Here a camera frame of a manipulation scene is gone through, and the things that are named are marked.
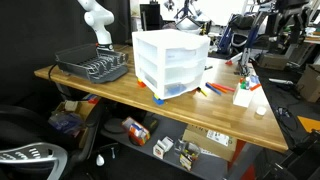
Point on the pink marker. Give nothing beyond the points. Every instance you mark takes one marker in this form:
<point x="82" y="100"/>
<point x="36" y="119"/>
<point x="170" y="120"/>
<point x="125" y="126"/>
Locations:
<point x="224" y="87"/>

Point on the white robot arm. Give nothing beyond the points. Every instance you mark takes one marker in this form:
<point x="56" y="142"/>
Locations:
<point x="97" y="17"/>

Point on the yellow marker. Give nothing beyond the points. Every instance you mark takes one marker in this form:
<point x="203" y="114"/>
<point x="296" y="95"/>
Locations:
<point x="203" y="92"/>

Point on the orange marker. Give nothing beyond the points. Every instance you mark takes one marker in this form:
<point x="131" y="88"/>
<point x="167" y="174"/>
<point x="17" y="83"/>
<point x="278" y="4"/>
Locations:
<point x="218" y="88"/>

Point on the green marker in holder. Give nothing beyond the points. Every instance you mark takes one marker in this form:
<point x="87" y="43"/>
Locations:
<point x="243" y="85"/>

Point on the white pen holder box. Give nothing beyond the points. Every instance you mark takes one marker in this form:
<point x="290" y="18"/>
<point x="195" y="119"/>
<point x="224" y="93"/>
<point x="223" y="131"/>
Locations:
<point x="242" y="97"/>

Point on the white blue marker in holder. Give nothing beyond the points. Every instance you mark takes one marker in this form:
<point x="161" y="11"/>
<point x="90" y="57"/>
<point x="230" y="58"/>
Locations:
<point x="247" y="82"/>

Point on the blue toy block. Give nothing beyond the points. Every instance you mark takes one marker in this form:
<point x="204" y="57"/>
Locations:
<point x="157" y="100"/>

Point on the red toy block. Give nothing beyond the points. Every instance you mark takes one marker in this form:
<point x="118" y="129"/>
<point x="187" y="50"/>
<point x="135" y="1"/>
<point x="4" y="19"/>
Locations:
<point x="141" y="83"/>

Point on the white plastic drawer unit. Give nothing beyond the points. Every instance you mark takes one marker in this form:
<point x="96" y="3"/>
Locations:
<point x="169" y="62"/>

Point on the orange snack box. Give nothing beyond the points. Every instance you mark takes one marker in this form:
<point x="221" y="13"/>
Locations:
<point x="138" y="134"/>

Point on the small white carton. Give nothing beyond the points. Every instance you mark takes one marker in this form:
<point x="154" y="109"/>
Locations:
<point x="162" y="147"/>

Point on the grey dish rack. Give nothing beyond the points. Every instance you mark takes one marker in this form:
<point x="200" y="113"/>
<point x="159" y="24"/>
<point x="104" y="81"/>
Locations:
<point x="92" y="63"/>

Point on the cardboard box under table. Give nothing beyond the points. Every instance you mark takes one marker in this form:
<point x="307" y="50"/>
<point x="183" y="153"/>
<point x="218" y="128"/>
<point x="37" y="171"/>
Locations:
<point x="223" y="146"/>

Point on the white round cap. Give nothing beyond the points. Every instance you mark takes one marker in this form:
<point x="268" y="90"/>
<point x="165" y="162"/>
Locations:
<point x="261" y="111"/>

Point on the grey mesh office chair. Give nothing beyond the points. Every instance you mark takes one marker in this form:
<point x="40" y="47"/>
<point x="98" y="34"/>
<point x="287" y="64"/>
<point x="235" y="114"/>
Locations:
<point x="29" y="144"/>

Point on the brown cardboard box right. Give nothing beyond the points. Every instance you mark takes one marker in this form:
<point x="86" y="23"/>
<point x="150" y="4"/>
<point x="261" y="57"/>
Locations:
<point x="309" y="84"/>

